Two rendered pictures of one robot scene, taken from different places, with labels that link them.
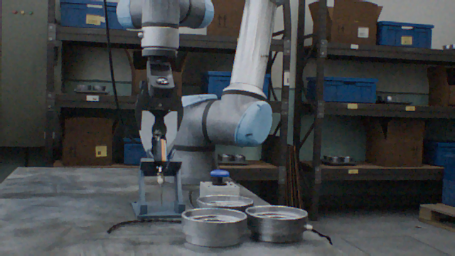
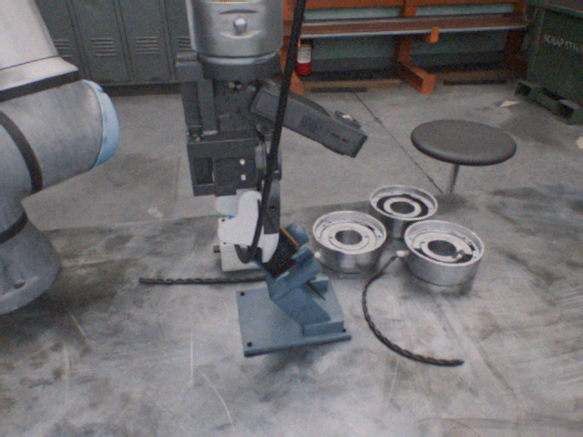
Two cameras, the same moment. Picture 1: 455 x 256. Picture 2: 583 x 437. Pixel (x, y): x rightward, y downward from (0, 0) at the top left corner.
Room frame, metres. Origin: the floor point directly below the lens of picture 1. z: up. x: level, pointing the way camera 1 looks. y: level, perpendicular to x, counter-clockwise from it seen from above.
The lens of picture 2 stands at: (1.07, 0.52, 1.21)
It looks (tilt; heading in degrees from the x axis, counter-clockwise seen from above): 34 degrees down; 274
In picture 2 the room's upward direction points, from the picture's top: straight up
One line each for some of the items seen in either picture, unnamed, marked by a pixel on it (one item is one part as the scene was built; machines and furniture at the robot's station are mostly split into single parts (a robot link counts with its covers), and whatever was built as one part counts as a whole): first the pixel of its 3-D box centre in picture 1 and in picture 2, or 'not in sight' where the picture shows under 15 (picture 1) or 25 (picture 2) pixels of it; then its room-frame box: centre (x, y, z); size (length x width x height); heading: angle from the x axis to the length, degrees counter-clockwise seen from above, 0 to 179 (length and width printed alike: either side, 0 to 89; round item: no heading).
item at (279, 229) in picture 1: (276, 223); (401, 211); (0.93, -0.09, 0.82); 0.10 x 0.10 x 0.04
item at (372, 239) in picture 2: not in sight; (348, 242); (1.02, 0.00, 0.82); 0.08 x 0.08 x 0.02
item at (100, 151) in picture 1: (88, 139); not in sight; (4.44, 1.10, 0.64); 0.49 x 0.40 x 0.37; 108
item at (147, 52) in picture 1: (158, 80); (234, 122); (1.14, 0.14, 1.06); 0.09 x 0.08 x 0.12; 14
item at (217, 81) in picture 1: (233, 86); not in sight; (4.73, -0.06, 1.11); 0.52 x 0.38 x 0.22; 103
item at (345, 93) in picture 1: (340, 90); not in sight; (4.95, -1.01, 1.11); 0.52 x 0.38 x 0.22; 103
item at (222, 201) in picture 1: (225, 210); (348, 241); (1.02, 0.00, 0.82); 0.10 x 0.10 x 0.04
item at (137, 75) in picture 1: (155, 72); not in sight; (4.56, 0.59, 1.19); 0.52 x 0.42 x 0.38; 103
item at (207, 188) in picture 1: (218, 193); (240, 241); (1.17, 0.01, 0.82); 0.08 x 0.07 x 0.05; 13
